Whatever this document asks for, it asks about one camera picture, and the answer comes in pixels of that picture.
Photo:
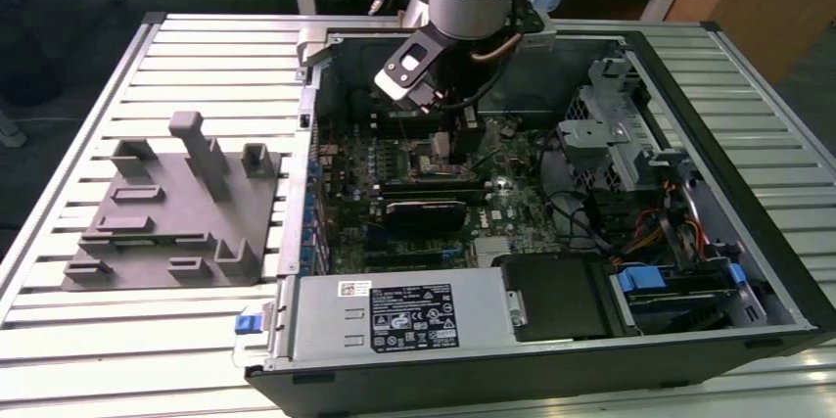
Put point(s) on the silver metal drive cage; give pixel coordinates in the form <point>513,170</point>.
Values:
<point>588,144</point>

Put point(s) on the silver chipset heat sink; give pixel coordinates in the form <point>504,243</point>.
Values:
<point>491,246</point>

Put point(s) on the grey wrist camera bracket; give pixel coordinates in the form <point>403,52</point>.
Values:
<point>539,33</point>

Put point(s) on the blue plastic clip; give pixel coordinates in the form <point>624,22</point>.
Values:
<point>736,275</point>

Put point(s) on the grey parts rack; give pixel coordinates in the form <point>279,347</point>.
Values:
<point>183,232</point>

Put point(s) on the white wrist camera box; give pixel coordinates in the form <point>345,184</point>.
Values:
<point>408,63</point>

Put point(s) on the grey stand foot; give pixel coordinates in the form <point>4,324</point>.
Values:
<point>12,134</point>

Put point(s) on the silver power supply unit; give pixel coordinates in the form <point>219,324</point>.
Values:
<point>327,320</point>

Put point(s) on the black plastic shroud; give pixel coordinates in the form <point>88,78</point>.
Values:
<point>555,295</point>

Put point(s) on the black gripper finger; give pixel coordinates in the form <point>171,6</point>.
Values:
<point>467,149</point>

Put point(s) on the black open PC case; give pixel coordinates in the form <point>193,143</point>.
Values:
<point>457,388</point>

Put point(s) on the wooden cabinet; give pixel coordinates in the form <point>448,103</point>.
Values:
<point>771,7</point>

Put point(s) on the grey case release latch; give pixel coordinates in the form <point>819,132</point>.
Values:
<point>309,43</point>

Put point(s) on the black expansion slot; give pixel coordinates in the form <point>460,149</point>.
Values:
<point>404,260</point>

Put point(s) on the blue case latch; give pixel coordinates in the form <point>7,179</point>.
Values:
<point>245,325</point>

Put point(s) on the blue disk carrier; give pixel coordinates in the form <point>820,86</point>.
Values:
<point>640,281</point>

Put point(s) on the CPU socket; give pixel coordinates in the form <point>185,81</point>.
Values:
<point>424,168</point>

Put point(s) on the black expansion card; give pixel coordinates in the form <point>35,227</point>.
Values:
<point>424,217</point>

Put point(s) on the green motherboard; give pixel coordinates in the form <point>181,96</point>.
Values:
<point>523,237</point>

